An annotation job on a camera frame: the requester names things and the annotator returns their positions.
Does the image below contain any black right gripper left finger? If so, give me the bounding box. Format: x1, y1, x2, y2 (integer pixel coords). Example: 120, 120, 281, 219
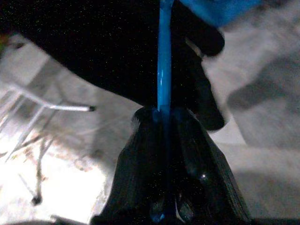
105, 107, 167, 225

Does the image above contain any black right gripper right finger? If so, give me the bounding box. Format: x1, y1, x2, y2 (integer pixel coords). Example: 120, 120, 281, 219
170, 109, 249, 225

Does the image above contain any blue plastic hanger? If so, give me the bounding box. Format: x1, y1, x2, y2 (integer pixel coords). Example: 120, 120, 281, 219
150, 0, 175, 222

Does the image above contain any black ribbed knit garment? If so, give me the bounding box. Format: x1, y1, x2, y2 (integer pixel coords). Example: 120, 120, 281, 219
0, 0, 232, 132

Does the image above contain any white folding chair blue backrest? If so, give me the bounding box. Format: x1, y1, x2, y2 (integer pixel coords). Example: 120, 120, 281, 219
0, 84, 97, 207

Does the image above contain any light blue garment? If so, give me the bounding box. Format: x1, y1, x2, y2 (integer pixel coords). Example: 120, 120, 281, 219
180, 0, 261, 26

